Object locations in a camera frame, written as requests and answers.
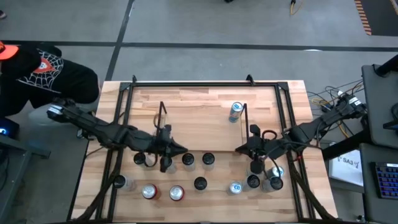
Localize white paper sign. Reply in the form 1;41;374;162
328;151;364;187

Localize black device with blue light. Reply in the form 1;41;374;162
0;117;20;139

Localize Celsius Tropical Vibe can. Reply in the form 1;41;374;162
242;174;261;191
132;152;155;170

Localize grey metal stand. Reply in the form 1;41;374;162
0;133;51;223

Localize grey keyboard desk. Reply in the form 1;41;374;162
359;142;398;223

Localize black right camera cable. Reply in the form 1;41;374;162
261;129;299;181

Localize Celsius Peach Vibe can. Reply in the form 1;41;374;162
181;152;197;172
193;176;208;191

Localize wooden shelf with black frame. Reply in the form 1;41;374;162
155;101;251;154

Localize black sleeved cable bundle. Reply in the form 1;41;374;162
284;149;335;222
72;146;124;222

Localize blue-banded Celsius can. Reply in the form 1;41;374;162
246;164;265;178

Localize grey side desk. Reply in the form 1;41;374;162
361;63;398;149

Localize black vertical pole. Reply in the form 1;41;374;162
374;54;398;78

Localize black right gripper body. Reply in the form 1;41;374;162
248;124;276;175

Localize tangled floor cables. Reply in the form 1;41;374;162
307;79;369;141

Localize black mat with orange stripes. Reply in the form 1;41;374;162
354;0;398;37

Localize black desk crossbar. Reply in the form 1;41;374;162
322;129;374;161

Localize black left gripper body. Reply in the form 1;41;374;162
153;124;174;174

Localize black desk mount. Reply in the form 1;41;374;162
382;102;398;131

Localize black metal table frame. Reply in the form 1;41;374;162
67;74;336;223

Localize Red Bull can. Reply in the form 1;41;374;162
228;181;243;196
228;101;244;124
264;165;285;180

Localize red Coca-Cola can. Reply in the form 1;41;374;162
169;185;185;202
141;184;160;200

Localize yellow hanging cable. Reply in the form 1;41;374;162
289;0;304;16

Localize backlit black keyboard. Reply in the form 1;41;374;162
371;161;398;200

